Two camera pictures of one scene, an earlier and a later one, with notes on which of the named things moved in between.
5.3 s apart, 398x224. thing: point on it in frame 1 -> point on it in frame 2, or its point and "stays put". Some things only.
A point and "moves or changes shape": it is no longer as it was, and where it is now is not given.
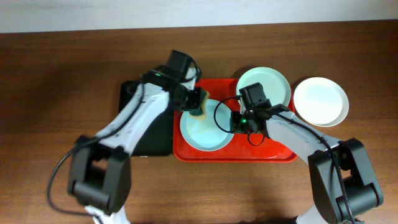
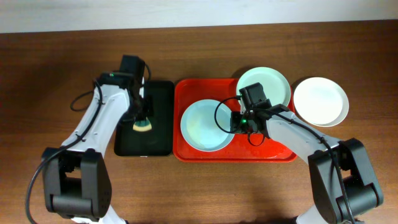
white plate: [319, 101] stays put
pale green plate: [275, 85] stays put
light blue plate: [210, 134] stays put
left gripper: [195, 104] -> [148, 111]
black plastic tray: [157, 139] stays put
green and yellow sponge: [201, 112] moves or changes shape
